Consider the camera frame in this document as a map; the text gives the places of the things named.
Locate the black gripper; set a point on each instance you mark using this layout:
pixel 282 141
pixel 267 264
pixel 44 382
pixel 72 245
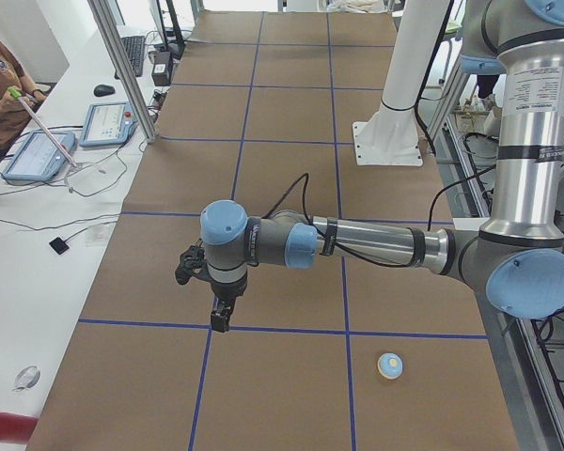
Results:
pixel 227 291

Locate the blue and cream bell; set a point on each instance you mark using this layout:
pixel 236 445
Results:
pixel 390 365

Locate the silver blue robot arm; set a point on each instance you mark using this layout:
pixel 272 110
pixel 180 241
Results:
pixel 514 259

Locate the brown paper table cover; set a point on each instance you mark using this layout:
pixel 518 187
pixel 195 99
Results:
pixel 196 335

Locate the small black square pad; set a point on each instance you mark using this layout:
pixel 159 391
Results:
pixel 59 245

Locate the clear tape roll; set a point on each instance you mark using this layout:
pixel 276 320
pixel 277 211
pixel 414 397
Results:
pixel 26 379

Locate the far blue teach pendant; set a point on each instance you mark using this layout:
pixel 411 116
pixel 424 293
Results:
pixel 108 124

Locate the blue teach pendant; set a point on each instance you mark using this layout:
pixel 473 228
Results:
pixel 108 124
pixel 36 160

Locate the near blue teach pendant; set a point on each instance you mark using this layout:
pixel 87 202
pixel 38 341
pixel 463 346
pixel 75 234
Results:
pixel 36 160

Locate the red object at edge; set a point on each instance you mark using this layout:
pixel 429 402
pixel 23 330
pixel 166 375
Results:
pixel 16 428

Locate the black power adapter box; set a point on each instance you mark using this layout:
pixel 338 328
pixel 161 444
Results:
pixel 162 69

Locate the black computer mouse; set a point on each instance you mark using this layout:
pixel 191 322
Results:
pixel 103 90

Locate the black keyboard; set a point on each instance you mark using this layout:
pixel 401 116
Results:
pixel 134 47

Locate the person in brown shirt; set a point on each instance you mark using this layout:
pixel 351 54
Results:
pixel 13 116

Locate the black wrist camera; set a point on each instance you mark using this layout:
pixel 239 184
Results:
pixel 193 264

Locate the aluminium frame post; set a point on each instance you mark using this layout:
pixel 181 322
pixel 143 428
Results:
pixel 105 21

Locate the white camera stand column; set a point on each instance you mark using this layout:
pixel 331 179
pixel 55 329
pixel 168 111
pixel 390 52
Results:
pixel 390 136

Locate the pink stick with green handle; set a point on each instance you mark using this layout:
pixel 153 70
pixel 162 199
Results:
pixel 18 96

